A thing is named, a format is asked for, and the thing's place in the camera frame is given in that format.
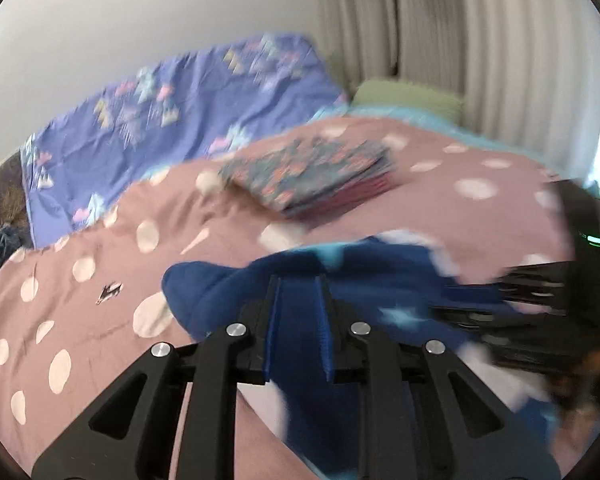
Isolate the pink polka-dot duvet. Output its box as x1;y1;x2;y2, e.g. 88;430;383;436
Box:
0;117;570;469

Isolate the navy fleece mouse-print garment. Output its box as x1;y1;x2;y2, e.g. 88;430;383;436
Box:
162;233;559;479

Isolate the folded floral clothes stack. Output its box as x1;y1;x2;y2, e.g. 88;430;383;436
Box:
220;136;396;217

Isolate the dark tree-print pillow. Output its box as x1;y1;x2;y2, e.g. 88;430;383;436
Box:
0;152;29;230

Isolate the purple tree-print pillow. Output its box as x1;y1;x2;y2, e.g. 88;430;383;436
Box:
20;34;346;248

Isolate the green pillow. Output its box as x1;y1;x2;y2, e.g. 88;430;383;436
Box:
352;79;464;125

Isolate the grey pleated curtain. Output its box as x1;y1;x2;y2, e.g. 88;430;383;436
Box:
318;0;600;178

